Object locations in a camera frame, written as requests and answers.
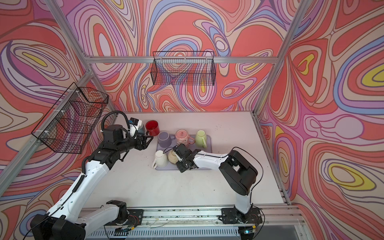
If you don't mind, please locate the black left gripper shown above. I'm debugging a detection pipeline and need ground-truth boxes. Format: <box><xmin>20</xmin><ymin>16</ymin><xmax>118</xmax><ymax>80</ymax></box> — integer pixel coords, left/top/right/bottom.
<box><xmin>115</xmin><ymin>131</ymin><xmax>154</xmax><ymax>155</ymax></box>

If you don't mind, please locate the beige speckled mug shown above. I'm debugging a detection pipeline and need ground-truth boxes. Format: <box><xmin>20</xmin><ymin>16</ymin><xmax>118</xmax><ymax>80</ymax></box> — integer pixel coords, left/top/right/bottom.
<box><xmin>168</xmin><ymin>150</ymin><xmax>179</xmax><ymax>165</ymax></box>

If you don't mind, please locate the red mug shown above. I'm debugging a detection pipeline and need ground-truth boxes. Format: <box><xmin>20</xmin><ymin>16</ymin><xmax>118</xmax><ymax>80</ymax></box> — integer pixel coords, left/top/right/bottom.
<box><xmin>145</xmin><ymin>120</ymin><xmax>160</xmax><ymax>137</ymax></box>

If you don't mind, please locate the light green mug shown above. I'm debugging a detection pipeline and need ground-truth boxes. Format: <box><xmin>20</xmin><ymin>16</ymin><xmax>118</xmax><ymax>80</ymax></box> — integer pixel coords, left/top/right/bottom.
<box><xmin>195</xmin><ymin>130</ymin><xmax>208</xmax><ymax>149</ymax></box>

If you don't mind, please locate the blue flowered mug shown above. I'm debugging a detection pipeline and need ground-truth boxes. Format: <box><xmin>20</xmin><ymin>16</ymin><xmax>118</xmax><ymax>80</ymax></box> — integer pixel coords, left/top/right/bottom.
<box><xmin>136</xmin><ymin>126</ymin><xmax>146</xmax><ymax>137</ymax></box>

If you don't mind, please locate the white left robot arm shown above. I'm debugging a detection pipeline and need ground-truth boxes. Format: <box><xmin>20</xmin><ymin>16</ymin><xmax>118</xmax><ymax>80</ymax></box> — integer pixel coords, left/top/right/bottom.
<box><xmin>30</xmin><ymin>111</ymin><xmax>153</xmax><ymax>240</ymax></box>

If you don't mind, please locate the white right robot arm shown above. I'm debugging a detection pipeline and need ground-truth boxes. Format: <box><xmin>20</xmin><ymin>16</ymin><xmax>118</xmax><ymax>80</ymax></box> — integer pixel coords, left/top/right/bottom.
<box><xmin>173</xmin><ymin>144</ymin><xmax>262</xmax><ymax>225</ymax></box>

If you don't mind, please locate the pink patterned mug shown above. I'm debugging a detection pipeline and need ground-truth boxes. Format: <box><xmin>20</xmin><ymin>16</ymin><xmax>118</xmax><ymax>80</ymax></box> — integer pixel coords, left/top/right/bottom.
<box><xmin>175</xmin><ymin>129</ymin><xmax>195</xmax><ymax>147</ymax></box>

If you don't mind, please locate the white mug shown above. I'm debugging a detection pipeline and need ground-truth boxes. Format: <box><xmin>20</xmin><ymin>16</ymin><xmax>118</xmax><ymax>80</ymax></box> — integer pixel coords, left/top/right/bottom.
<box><xmin>152</xmin><ymin>151</ymin><xmax>169</xmax><ymax>169</ymax></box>

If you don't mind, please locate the purple mug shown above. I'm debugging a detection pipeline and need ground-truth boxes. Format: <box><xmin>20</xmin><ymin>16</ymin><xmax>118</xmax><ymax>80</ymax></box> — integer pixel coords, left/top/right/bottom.
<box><xmin>158</xmin><ymin>131</ymin><xmax>175</xmax><ymax>148</ymax></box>

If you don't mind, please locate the lavender plastic tray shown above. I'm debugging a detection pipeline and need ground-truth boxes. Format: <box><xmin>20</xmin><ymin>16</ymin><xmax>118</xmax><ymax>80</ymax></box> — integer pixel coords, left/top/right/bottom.
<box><xmin>155</xmin><ymin>134</ymin><xmax>212</xmax><ymax>171</ymax></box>

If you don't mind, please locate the black wire basket left wall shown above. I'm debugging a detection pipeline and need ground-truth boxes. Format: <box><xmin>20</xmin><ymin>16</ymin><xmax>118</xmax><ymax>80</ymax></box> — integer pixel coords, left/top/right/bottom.
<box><xmin>31</xmin><ymin>83</ymin><xmax>109</xmax><ymax>154</ymax></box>

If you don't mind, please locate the black wire basket wall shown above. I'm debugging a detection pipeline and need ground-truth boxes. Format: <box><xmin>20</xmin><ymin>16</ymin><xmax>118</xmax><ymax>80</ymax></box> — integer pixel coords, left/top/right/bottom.
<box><xmin>151</xmin><ymin>51</ymin><xmax>216</xmax><ymax>86</ymax></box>
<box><xmin>31</xmin><ymin>83</ymin><xmax>109</xmax><ymax>154</ymax></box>

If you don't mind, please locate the black wire basket back wall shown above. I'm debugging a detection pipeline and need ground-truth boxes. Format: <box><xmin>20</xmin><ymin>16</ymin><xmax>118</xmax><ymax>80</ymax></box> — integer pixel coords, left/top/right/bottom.
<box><xmin>151</xmin><ymin>51</ymin><xmax>216</xmax><ymax>86</ymax></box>

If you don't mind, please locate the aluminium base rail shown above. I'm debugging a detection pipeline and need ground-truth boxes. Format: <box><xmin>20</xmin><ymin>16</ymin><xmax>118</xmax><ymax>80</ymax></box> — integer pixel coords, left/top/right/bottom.
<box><xmin>125</xmin><ymin>204</ymin><xmax>305</xmax><ymax>229</ymax></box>

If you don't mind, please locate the aluminium corner frame post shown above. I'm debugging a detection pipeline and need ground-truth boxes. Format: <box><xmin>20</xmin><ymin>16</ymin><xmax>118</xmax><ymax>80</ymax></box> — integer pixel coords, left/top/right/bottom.
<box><xmin>253</xmin><ymin>1</ymin><xmax>312</xmax><ymax>116</ymax></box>

